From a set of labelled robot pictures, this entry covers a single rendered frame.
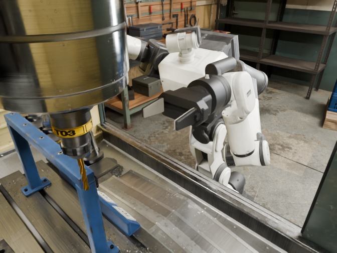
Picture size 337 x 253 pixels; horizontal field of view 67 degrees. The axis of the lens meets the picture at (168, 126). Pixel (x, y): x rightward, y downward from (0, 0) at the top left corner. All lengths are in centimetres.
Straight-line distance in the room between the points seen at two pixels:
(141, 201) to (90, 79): 99
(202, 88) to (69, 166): 36
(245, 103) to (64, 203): 73
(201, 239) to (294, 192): 158
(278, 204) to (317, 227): 134
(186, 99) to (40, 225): 69
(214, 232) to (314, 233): 36
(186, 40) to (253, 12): 430
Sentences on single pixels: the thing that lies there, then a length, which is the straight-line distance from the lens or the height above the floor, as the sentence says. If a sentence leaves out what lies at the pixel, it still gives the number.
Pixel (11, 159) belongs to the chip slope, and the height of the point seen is 84.
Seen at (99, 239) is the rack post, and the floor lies 100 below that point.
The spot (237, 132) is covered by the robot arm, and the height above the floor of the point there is 125.
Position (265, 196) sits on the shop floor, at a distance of 241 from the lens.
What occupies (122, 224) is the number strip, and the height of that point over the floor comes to 93.
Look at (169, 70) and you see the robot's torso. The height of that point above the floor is 130.
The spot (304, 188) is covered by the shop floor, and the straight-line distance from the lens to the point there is 263.
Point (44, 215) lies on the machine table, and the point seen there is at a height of 90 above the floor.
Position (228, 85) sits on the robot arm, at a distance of 62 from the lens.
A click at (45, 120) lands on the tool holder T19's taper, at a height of 125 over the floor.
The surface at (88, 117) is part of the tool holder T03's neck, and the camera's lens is 34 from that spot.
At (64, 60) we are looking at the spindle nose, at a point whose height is 155.
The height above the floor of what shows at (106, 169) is 122.
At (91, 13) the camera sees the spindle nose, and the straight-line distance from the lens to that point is 25.
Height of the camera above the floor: 161
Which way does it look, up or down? 30 degrees down
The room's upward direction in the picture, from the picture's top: straight up
